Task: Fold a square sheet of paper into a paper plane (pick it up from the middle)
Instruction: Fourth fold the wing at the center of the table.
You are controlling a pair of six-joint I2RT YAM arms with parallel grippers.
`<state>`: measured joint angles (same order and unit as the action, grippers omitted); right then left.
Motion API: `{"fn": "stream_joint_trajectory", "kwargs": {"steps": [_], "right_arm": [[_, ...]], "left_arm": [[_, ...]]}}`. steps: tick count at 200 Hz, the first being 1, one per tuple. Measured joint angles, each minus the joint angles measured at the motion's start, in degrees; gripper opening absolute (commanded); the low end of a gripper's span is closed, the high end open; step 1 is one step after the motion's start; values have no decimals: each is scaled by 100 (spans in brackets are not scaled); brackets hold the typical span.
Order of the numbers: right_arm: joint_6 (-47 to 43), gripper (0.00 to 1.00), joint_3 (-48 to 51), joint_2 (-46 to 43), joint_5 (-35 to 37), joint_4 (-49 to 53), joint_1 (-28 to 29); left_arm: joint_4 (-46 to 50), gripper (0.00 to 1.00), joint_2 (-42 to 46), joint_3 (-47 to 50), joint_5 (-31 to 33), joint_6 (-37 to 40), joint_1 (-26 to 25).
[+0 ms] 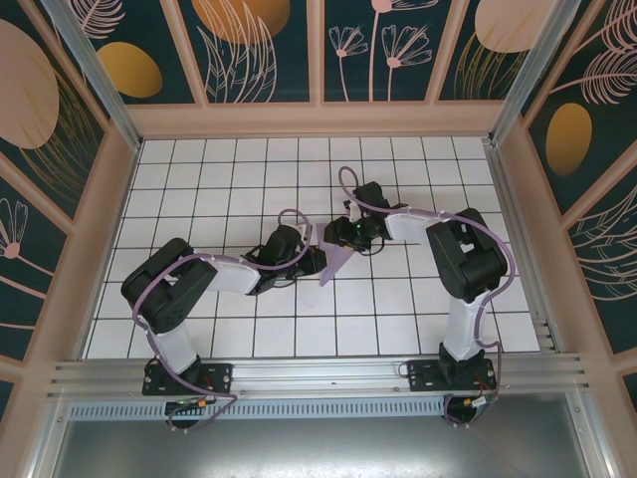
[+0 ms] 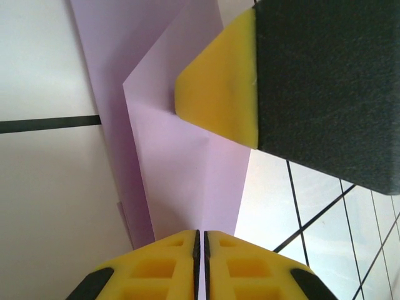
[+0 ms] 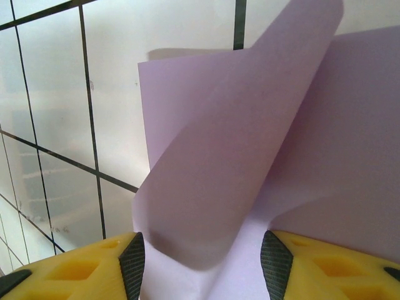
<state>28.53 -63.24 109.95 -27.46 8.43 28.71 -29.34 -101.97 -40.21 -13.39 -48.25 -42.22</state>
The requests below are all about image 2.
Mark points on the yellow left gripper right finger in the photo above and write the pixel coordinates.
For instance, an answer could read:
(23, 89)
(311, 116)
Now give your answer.
(250, 275)

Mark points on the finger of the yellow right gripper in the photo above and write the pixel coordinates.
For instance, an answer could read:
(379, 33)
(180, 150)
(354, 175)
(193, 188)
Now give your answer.
(312, 93)

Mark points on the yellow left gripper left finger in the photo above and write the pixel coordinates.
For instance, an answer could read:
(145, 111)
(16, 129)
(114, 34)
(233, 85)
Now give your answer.
(150, 275)

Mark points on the purple paper sheet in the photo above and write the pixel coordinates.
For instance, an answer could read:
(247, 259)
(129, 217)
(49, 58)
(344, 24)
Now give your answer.
(175, 156)

